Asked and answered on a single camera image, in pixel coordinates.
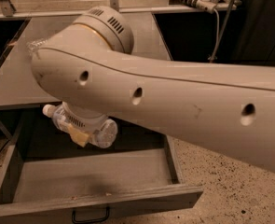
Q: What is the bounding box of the blue label plastic bottle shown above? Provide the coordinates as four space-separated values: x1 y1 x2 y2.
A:
43 102 117 148

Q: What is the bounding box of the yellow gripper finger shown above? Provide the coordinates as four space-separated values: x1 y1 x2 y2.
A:
68 124 90 147

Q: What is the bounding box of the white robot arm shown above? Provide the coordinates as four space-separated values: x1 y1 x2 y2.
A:
31 7 275 173

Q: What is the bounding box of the white round device with hose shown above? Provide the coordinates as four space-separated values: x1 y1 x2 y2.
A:
174 0 216 14

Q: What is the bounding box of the grey metal leaning pole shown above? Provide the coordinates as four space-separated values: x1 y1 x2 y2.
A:
209 0 235 63

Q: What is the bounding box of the black drawer handle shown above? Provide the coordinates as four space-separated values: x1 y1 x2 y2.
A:
71 207 110 224

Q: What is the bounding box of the white hanging cable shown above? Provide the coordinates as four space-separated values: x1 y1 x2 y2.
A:
208 7 222 63

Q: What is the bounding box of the clear plastic water bottle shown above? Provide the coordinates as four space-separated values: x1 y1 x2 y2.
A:
26 38 48 57

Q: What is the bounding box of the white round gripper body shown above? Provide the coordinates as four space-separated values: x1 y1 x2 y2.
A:
61 102 108 133

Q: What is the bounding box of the grey open top drawer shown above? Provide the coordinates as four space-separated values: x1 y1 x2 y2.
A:
0 108 203 224

